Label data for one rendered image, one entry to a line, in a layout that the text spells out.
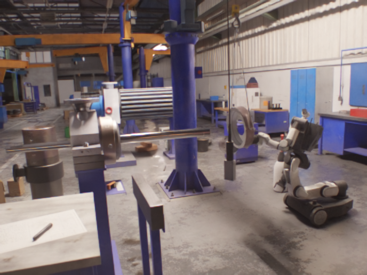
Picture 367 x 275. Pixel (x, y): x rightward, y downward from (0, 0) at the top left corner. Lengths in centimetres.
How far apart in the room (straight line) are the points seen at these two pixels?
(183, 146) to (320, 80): 394
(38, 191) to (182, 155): 185
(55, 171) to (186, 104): 183
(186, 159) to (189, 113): 64
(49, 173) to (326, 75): 581
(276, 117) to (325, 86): 176
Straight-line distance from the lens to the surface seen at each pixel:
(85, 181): 209
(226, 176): 186
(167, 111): 603
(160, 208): 162
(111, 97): 579
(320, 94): 709
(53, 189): 380
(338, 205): 360
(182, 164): 416
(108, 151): 223
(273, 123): 826
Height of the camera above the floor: 149
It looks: 11 degrees down
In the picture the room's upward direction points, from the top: 2 degrees counter-clockwise
